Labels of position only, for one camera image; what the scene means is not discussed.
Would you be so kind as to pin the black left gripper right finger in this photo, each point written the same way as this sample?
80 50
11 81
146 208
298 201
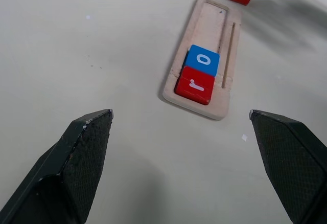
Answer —
288 162

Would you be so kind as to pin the red letter tile r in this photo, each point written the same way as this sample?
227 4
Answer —
195 86

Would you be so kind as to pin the blue letter tile o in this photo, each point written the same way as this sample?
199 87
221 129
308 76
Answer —
203 59

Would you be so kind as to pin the wooden letter tray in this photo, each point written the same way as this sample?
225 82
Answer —
204 29

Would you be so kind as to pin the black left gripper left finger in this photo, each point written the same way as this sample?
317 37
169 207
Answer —
76 173

